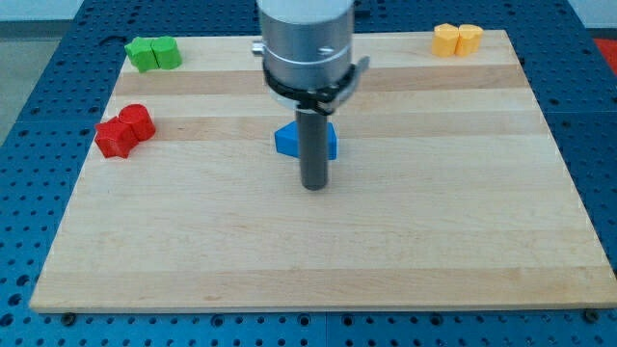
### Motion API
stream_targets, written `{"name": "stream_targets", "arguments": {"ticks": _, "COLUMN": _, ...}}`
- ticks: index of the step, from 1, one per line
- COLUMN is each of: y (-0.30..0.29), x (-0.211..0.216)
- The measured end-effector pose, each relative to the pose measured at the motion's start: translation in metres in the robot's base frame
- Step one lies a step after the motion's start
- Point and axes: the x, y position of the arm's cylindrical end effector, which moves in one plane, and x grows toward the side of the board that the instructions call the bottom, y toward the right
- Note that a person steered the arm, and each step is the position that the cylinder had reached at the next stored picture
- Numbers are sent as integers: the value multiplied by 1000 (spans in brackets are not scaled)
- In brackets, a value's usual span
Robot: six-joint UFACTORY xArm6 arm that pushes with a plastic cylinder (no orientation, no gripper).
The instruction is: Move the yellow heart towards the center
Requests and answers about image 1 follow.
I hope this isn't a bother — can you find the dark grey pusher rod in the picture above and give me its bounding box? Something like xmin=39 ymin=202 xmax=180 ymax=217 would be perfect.
xmin=296 ymin=111 xmax=329 ymax=191

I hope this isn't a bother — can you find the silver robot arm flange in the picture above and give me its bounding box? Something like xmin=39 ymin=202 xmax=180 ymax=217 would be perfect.
xmin=253 ymin=0 xmax=370 ymax=116

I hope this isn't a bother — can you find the green star block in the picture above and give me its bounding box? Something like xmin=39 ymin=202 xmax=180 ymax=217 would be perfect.
xmin=124 ymin=37 xmax=159 ymax=73

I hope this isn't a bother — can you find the blue triangle block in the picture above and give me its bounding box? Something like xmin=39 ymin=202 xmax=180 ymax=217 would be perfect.
xmin=274 ymin=121 xmax=338 ymax=160

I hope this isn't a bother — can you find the yellow heart block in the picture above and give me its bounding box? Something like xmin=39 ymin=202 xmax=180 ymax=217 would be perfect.
xmin=455 ymin=24 xmax=484 ymax=57

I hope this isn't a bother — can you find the red cylinder block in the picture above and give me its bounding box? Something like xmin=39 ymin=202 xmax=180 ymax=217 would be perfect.
xmin=119 ymin=103 xmax=156 ymax=142

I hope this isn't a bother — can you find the green cylinder block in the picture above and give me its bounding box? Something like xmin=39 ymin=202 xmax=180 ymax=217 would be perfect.
xmin=150 ymin=36 xmax=182 ymax=69

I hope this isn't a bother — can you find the red star block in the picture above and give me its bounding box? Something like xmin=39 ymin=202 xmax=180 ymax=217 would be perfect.
xmin=94 ymin=117 xmax=139 ymax=158

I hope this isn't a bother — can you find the wooden board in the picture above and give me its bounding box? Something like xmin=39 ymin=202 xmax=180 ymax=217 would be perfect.
xmin=30 ymin=30 xmax=616 ymax=313

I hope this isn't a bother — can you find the yellow pentagon block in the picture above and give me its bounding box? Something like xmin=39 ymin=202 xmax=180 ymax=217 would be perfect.
xmin=431 ymin=23 xmax=459 ymax=58

